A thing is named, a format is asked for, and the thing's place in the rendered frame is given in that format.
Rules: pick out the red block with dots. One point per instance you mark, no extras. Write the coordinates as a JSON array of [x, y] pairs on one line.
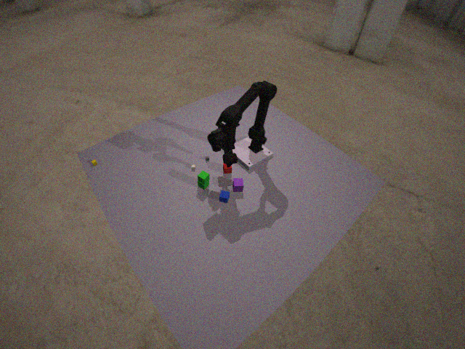
[[226, 169]]

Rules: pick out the purple block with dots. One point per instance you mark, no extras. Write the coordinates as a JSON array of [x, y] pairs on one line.
[[237, 184]]

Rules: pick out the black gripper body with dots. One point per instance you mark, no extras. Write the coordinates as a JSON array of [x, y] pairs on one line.
[[230, 157]]

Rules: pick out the blue block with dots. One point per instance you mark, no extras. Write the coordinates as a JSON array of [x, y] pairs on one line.
[[224, 196]]

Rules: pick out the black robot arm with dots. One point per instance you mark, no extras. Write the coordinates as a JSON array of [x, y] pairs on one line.
[[233, 114]]

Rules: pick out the green block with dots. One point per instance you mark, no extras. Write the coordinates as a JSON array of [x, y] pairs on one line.
[[202, 185], [203, 177]]

